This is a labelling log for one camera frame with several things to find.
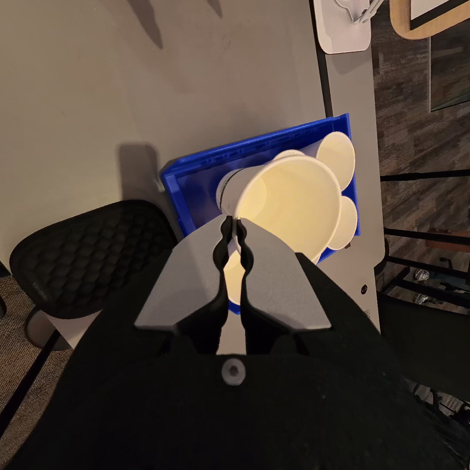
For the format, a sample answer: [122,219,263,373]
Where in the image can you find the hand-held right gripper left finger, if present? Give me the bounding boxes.
[134,215,237,357]

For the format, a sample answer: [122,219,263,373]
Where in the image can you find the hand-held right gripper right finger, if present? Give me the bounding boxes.
[234,217,332,357]

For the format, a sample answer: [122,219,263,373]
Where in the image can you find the blue plastic bin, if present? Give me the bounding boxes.
[160,113,363,316]

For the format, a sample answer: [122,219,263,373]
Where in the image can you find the black textured pad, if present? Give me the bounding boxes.
[9,200,178,319]

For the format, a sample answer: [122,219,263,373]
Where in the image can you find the black table leg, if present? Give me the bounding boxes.
[0,331,63,437]

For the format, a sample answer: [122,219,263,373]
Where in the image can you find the white board stand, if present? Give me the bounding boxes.
[314,0,384,53]

